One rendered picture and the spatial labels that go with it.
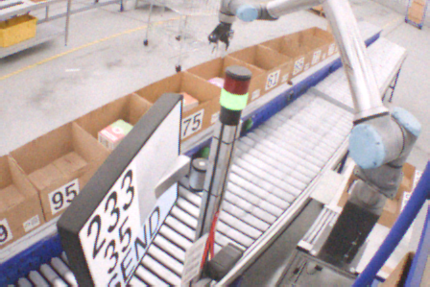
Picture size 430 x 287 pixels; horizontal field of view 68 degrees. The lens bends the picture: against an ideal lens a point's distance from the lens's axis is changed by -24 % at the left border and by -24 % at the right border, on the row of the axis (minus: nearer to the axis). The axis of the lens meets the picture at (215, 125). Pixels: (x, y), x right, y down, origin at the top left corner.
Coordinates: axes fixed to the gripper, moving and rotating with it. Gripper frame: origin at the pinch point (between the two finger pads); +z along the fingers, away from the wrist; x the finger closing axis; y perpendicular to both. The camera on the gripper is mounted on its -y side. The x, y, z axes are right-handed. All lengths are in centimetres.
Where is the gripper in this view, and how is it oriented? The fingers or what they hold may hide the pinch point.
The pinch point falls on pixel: (216, 55)
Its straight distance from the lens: 205.2
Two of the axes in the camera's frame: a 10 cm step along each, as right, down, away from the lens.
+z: -1.8, 7.7, 6.1
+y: 4.8, -4.7, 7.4
